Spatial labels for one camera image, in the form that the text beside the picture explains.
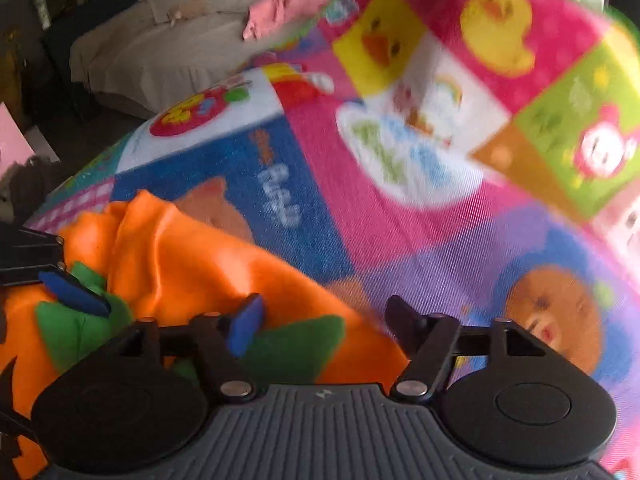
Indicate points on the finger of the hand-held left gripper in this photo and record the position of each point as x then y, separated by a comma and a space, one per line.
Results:
75, 294
30, 245

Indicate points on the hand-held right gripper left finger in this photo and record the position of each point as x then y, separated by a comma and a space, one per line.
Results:
244, 329

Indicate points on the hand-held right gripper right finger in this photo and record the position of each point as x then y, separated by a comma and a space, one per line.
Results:
406, 321

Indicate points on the orange pumpkin garment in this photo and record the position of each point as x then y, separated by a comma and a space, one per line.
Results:
165, 260

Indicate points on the pink board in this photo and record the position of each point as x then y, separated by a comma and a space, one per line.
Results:
12, 135

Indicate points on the colourful printed play mat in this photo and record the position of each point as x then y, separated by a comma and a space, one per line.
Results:
400, 160

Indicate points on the beige covered sofa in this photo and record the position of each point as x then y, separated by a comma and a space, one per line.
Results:
165, 45

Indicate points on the pink cloth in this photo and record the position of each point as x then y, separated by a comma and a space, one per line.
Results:
280, 10

